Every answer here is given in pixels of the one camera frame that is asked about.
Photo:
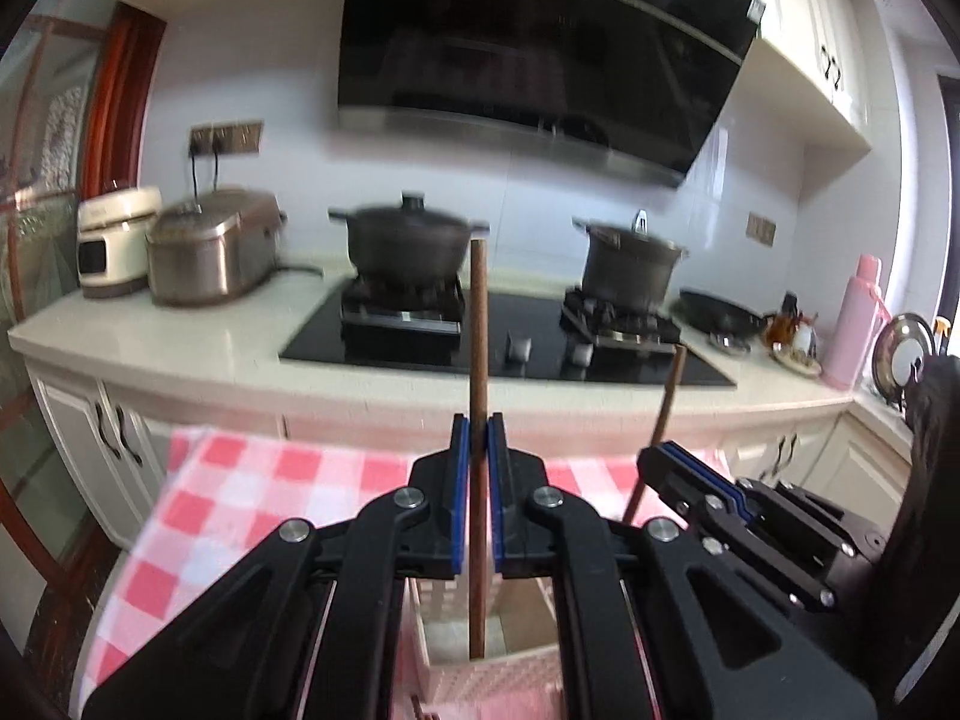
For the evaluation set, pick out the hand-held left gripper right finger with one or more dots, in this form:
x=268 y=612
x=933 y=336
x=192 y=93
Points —
x=496 y=495

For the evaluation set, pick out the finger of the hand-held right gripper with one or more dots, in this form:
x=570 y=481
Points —
x=780 y=506
x=679 y=487

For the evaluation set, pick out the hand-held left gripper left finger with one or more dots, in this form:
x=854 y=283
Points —
x=461 y=495

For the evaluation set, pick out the brown wooden chopstick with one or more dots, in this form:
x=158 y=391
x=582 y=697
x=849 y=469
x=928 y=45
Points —
x=478 y=330
x=670 y=397

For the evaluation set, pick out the cream plastic utensil basket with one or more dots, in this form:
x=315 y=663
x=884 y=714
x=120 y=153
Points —
x=480 y=690

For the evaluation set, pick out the black gas hob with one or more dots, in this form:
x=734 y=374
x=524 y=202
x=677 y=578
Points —
x=420 y=349

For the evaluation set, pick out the condiment jars on plate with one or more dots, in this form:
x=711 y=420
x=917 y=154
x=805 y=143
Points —
x=795 y=345

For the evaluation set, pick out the black wok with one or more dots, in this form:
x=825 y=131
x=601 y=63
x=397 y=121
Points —
x=720 y=311

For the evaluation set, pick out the steel pot lid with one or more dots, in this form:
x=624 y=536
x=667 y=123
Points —
x=900 y=360

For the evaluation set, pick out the pink thermos flask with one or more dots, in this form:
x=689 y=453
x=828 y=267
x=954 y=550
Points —
x=851 y=330

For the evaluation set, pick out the red white checkered tablecloth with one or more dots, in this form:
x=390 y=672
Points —
x=247 y=510

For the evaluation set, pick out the dark stockpot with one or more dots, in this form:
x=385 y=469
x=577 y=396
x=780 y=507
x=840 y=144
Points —
x=626 y=270

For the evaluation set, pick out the black pot with lid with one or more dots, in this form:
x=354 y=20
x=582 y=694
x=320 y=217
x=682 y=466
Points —
x=405 y=240

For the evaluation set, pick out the dark framed window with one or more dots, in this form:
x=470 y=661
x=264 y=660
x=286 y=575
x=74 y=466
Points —
x=946 y=202

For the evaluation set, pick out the steel rice cooker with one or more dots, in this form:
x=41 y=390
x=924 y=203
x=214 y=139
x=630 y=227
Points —
x=210 y=247

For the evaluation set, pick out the white lower cabinets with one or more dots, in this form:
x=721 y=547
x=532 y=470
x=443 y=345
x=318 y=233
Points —
x=75 y=435

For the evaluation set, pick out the white countertop cooker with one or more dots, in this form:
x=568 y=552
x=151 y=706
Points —
x=112 y=240

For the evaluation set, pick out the black range hood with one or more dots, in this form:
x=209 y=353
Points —
x=525 y=52

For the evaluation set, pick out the red wooden glass door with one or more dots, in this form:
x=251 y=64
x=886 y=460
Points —
x=124 y=90

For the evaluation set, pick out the small gold wall socket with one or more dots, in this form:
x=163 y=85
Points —
x=760 y=229

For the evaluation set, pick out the gold wall socket strip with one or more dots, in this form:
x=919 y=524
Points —
x=232 y=137

